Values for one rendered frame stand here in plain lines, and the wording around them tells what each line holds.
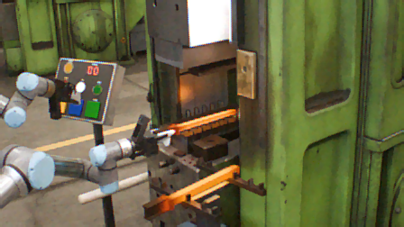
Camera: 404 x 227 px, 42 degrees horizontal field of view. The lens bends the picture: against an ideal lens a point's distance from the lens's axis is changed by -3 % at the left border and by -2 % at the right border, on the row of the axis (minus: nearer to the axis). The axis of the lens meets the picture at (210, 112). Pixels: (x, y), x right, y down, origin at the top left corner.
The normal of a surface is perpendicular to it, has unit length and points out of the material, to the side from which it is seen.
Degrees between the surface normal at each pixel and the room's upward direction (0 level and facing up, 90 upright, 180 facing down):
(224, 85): 90
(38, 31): 90
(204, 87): 90
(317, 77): 89
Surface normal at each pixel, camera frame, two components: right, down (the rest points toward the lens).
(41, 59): 0.45, 0.29
